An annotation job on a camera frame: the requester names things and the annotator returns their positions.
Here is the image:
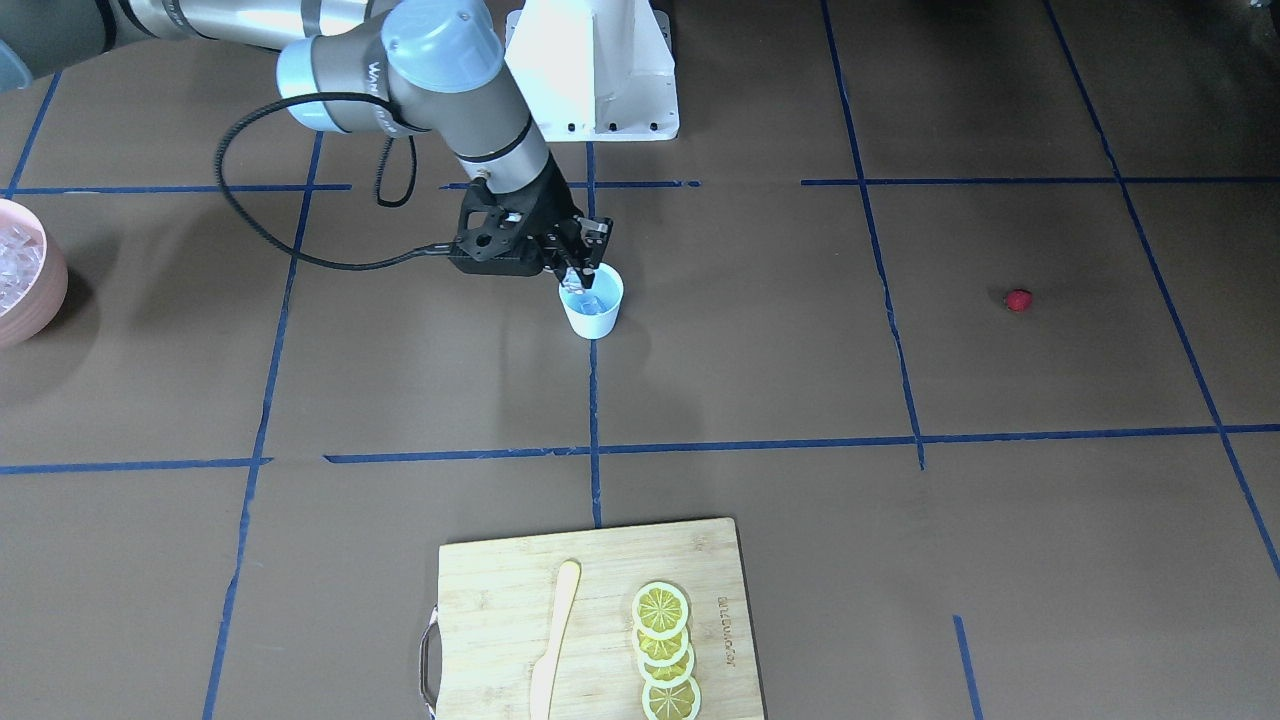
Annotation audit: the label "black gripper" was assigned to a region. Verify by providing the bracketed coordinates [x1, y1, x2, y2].
[517, 158, 613, 293]

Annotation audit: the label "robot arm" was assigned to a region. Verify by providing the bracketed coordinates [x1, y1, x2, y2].
[1, 1, 612, 293]

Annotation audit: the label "ice cubes in cup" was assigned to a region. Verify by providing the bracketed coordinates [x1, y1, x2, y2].
[562, 291, 612, 316]

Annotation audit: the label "light blue paper cup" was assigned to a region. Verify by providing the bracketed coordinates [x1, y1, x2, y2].
[558, 263, 625, 340]

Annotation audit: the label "ice cubes in bowl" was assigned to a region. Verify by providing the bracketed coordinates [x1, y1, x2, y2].
[1, 224, 46, 314]

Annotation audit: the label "yellow plastic knife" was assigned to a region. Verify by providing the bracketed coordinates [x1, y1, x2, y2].
[527, 559, 581, 719]

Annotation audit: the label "bamboo cutting board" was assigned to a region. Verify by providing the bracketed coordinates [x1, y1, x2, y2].
[419, 518, 765, 719]

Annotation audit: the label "front lemon slice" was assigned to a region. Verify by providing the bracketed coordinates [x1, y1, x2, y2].
[631, 580, 691, 641]

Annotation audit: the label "lemon slice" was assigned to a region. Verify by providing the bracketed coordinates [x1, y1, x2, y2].
[637, 647, 696, 689]
[632, 628, 690, 667]
[631, 580, 691, 641]

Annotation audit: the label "lemon slice nearest board edge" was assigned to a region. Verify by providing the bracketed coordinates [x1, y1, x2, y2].
[641, 678, 701, 720]

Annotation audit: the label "pink bowl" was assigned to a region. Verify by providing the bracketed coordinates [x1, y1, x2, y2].
[1, 199, 68, 348]

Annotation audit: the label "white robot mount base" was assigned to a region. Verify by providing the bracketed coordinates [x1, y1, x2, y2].
[506, 1, 681, 143]

